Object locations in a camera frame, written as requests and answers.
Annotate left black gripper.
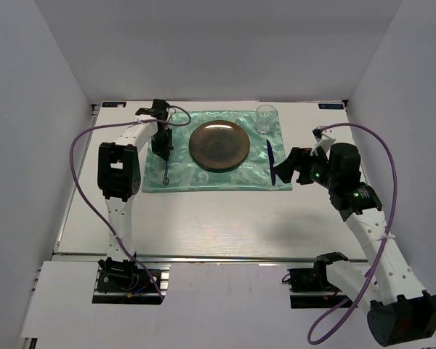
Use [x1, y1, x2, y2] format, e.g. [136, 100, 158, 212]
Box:
[151, 126, 174, 161]

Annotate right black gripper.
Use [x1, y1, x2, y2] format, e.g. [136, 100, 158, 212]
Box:
[273, 145, 339, 190]

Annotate purple knife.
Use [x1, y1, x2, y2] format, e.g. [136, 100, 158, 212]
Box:
[266, 140, 276, 187]

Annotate green satin cloth napkin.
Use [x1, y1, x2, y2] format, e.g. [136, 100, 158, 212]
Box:
[142, 111, 292, 193]

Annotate ornate iridescent fork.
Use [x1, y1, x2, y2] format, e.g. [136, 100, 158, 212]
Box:
[162, 160, 169, 185]

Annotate brown ceramic plate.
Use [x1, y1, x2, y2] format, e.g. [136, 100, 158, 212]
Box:
[188, 120, 250, 172]

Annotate clear glass cup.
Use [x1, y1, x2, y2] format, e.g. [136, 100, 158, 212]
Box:
[256, 104, 278, 134]

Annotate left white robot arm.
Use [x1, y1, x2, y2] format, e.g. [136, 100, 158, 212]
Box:
[97, 99, 173, 291]

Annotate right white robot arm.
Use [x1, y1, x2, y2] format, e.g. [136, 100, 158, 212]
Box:
[271, 143, 436, 347]

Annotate left table corner sticker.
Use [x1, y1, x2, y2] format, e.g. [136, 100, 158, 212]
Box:
[101, 101, 126, 108]

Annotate table corner sticker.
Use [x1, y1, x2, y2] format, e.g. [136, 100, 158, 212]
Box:
[101, 101, 126, 108]
[318, 103, 344, 110]

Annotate right table corner sticker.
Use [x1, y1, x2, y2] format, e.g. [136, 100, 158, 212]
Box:
[318, 103, 344, 110]

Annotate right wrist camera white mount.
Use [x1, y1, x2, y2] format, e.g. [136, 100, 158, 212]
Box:
[310, 127, 336, 156]

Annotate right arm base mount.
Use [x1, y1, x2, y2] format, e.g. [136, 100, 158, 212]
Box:
[281, 268, 352, 310]

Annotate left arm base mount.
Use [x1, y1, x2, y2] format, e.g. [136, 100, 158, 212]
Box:
[92, 268, 167, 305]

